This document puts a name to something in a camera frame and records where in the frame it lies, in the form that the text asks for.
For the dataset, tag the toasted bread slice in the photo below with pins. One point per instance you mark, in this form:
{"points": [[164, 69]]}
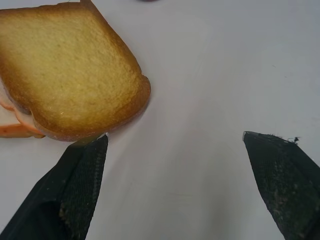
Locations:
{"points": [[67, 72]]}

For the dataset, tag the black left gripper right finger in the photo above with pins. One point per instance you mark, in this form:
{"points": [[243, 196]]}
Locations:
{"points": [[282, 190]]}

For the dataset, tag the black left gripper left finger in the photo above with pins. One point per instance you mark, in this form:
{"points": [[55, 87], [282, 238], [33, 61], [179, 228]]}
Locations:
{"points": [[75, 190]]}

